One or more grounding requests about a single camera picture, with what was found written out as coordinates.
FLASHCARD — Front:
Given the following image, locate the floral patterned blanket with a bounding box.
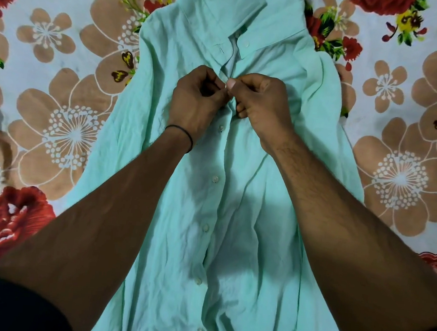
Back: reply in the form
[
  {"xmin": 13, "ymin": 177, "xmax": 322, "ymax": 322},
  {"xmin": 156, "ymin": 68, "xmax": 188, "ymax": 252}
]
[{"xmin": 0, "ymin": 0, "xmax": 437, "ymax": 331}]

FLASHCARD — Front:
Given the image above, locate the person's right forearm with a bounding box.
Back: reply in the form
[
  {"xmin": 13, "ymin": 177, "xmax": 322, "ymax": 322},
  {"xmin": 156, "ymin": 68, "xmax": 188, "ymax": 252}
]
[{"xmin": 253, "ymin": 132, "xmax": 437, "ymax": 331}]

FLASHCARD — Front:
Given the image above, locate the person's right hand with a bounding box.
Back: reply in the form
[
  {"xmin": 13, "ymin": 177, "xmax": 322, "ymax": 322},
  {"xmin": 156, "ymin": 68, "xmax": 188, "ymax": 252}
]
[{"xmin": 219, "ymin": 71, "xmax": 299, "ymax": 156}]

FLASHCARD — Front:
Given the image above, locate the person's left forearm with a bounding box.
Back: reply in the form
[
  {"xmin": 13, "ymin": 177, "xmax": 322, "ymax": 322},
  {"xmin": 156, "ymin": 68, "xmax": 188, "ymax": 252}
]
[{"xmin": 0, "ymin": 112, "xmax": 196, "ymax": 331}]

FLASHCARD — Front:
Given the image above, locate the mint green shirt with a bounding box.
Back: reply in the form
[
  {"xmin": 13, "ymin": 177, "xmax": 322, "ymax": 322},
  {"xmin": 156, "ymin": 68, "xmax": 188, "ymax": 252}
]
[{"xmin": 51, "ymin": 0, "xmax": 383, "ymax": 331}]

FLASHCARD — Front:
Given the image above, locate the black thread wristband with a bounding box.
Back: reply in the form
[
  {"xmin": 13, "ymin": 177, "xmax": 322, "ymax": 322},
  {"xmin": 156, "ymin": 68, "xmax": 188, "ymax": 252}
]
[{"xmin": 162, "ymin": 123, "xmax": 196, "ymax": 154}]

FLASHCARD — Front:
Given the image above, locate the person's left hand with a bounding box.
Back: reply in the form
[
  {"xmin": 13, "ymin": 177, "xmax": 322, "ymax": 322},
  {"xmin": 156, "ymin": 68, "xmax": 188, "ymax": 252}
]
[{"xmin": 165, "ymin": 62, "xmax": 234, "ymax": 146}]

